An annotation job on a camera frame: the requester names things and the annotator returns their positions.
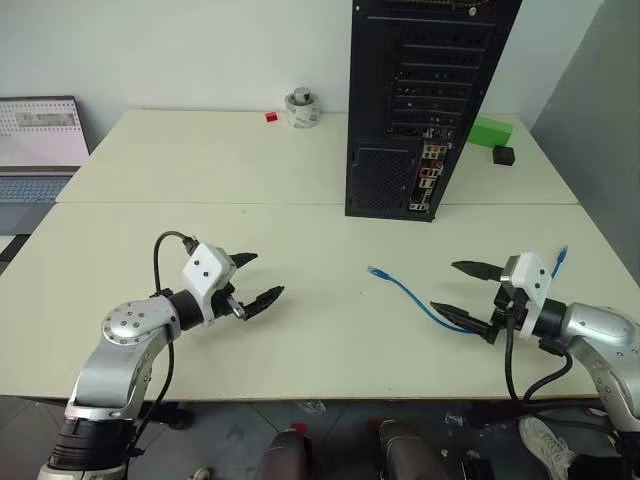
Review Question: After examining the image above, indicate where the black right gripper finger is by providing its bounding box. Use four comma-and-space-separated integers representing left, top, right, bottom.
450, 259, 504, 283
429, 300, 494, 338

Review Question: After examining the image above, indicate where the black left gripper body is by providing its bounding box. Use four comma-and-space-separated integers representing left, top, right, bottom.
208, 282, 249, 322

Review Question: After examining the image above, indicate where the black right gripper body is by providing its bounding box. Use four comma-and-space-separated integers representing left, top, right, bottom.
481, 280, 531, 347

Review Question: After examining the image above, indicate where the black table caster wheel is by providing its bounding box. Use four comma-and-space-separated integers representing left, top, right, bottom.
168, 403, 195, 432

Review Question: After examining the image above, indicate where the green rectangular box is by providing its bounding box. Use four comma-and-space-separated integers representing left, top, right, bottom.
466, 115, 517, 148

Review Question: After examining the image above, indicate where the dark rounded shape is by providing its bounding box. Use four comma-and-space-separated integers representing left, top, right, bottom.
258, 428, 315, 480
375, 418, 450, 480

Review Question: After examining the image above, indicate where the white sneaker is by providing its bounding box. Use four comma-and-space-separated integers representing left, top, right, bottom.
517, 416, 577, 480

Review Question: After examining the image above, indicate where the white tape roll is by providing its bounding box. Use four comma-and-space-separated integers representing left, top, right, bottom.
284, 92, 322, 131

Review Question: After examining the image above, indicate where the black computer tower case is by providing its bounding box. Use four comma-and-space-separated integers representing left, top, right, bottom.
343, 0, 524, 224

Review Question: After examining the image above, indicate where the grey partition panel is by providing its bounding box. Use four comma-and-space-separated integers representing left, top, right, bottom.
528, 0, 640, 294

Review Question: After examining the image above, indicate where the open grey laptop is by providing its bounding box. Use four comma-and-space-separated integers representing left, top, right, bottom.
0, 95, 92, 205

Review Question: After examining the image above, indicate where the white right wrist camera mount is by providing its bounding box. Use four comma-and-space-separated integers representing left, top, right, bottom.
501, 252, 552, 338

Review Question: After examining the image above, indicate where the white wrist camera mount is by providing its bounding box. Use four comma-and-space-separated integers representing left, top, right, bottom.
501, 252, 552, 338
181, 243, 237, 329

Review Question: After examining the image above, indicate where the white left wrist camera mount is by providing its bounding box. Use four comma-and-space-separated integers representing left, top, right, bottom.
181, 243, 237, 329

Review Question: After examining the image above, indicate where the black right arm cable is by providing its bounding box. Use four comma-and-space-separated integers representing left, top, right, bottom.
503, 298, 575, 404

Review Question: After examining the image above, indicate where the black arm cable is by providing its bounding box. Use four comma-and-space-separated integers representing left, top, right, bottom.
130, 230, 200, 459
503, 298, 575, 404

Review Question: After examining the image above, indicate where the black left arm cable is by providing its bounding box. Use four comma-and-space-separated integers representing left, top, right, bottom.
130, 230, 200, 459

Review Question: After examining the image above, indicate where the blue ethernet cable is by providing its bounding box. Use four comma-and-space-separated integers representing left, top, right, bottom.
366, 245, 571, 334

